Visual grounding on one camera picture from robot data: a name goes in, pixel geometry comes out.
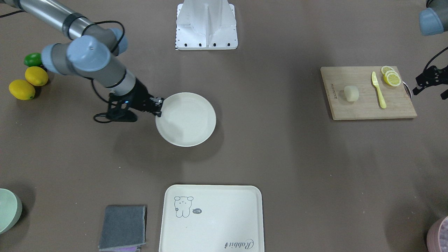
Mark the pink bowl of ice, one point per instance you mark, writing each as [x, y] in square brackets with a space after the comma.
[437, 236]

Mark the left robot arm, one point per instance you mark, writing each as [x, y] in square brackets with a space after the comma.
[433, 20]

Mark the cream rabbit tray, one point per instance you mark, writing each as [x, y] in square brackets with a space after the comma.
[212, 218]

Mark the cream round plate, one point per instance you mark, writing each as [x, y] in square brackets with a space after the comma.
[187, 119]

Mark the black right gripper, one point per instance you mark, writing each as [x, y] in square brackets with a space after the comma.
[141, 95]

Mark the green lime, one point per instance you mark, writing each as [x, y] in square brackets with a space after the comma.
[33, 60]

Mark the folded grey cloth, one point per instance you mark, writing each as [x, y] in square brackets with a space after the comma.
[123, 228]

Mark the yellow lemon lower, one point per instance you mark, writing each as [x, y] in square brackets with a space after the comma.
[21, 89]

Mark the yellow plastic knife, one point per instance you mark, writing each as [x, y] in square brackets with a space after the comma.
[380, 97]

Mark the wooden cutting board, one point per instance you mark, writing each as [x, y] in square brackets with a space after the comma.
[367, 106]

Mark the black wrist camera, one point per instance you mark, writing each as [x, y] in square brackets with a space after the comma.
[117, 110]

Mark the lemon slices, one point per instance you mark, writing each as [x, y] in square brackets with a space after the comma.
[390, 76]

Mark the mint green bowl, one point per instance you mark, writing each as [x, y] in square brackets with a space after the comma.
[10, 209]

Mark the yellow lemon upper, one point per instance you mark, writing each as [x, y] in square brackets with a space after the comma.
[36, 76]

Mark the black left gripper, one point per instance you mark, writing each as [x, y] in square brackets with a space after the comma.
[433, 77]

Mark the yellow lemon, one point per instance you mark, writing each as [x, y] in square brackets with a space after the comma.
[21, 89]
[36, 76]

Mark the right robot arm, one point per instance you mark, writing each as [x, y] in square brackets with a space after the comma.
[92, 54]

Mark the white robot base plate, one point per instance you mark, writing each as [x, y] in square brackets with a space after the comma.
[206, 25]

